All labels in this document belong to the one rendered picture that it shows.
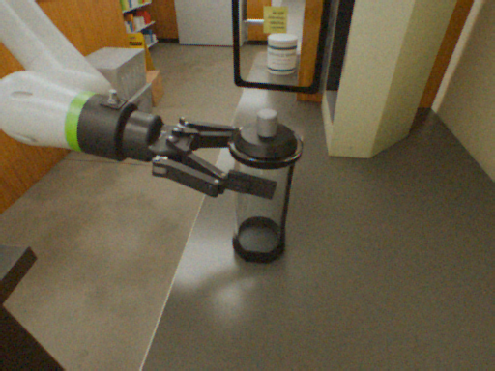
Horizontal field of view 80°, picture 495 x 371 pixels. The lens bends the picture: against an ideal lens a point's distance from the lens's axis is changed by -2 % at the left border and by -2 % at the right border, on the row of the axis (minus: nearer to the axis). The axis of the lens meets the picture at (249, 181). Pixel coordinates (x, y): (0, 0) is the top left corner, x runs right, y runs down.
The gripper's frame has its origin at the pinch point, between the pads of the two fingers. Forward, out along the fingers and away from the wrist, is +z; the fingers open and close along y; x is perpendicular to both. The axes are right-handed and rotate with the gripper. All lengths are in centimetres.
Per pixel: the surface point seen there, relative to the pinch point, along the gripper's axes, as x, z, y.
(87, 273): 132, -67, 48
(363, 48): -13.9, 16.8, 33.4
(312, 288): 15.5, 14.0, -8.6
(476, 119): -2, 61, 49
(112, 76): 84, -117, 189
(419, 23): -21.1, 26.7, 36.6
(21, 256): 28.3, -38.5, -7.8
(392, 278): 12.3, 27.5, -5.2
